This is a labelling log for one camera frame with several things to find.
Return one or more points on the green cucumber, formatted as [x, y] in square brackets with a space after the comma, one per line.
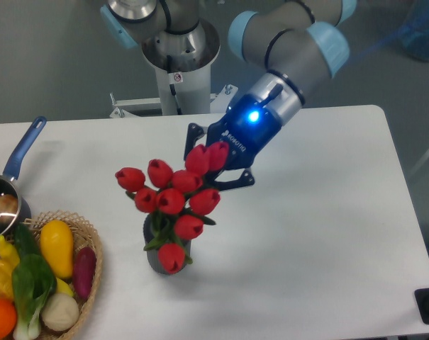
[24, 241]

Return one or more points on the dark grey ribbed vase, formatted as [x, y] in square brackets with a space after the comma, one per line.
[166, 253]

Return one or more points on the yellow squash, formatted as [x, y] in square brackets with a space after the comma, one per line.
[56, 245]

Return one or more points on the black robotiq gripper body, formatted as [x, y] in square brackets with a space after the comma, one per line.
[247, 127]

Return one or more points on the woven wicker basket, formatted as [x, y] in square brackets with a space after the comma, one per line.
[84, 235]

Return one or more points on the purple eggplant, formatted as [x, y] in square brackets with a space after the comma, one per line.
[83, 272]

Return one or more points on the brown bread roll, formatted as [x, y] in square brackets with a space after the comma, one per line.
[8, 208]

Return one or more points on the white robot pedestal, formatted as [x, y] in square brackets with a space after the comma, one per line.
[182, 65]

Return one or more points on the beige onion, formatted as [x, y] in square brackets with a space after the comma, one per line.
[60, 312]

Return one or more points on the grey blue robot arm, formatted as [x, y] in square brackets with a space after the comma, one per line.
[298, 45]

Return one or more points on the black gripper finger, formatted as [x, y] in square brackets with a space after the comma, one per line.
[226, 180]
[194, 133]

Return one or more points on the red tulip bouquet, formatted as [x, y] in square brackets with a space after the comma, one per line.
[182, 196]

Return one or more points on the blue handled saucepan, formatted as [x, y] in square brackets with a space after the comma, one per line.
[12, 170]

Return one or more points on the blue translucent container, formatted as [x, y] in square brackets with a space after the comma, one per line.
[415, 31]

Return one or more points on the orange fruit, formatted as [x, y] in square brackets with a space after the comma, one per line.
[8, 317]

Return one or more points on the yellow bell pepper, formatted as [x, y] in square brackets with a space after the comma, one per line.
[9, 259]

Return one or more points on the green bok choy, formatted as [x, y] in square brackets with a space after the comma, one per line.
[32, 282]

